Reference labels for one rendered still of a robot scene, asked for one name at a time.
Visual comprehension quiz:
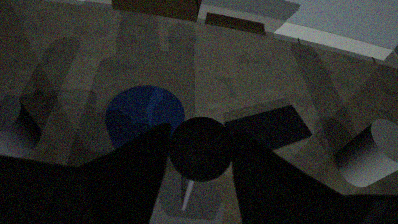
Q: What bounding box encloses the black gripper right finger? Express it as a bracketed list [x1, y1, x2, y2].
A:
[232, 132, 398, 224]

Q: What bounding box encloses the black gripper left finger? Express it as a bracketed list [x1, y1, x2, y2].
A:
[0, 123, 171, 224]

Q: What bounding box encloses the blue cylinder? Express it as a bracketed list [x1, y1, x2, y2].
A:
[105, 85, 185, 149]

